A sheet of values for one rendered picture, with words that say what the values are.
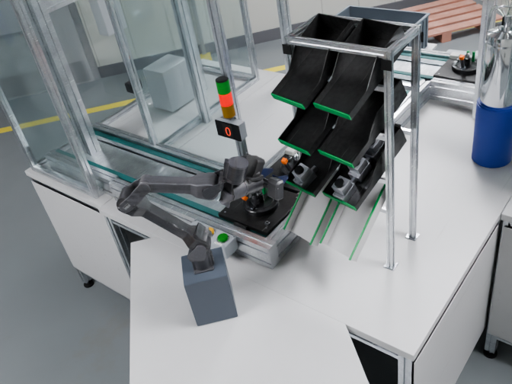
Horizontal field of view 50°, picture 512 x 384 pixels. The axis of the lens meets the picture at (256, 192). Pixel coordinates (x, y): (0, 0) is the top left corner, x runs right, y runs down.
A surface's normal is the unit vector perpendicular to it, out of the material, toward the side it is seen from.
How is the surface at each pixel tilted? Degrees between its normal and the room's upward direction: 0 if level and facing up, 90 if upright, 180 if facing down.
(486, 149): 90
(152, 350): 0
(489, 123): 90
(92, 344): 0
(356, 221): 45
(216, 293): 90
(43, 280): 0
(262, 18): 90
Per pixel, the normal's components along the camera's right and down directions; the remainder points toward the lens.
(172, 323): -0.15, -0.79
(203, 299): 0.18, 0.58
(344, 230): -0.62, -0.21
